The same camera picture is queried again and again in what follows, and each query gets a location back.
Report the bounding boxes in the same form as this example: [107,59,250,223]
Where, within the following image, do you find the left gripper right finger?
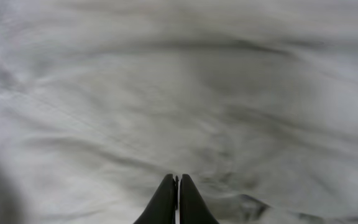
[180,174,219,224]

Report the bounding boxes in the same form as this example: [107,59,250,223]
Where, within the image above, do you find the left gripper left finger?
[134,174,177,224]

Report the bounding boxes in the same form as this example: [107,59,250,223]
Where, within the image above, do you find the grey shorts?
[0,1,358,223]

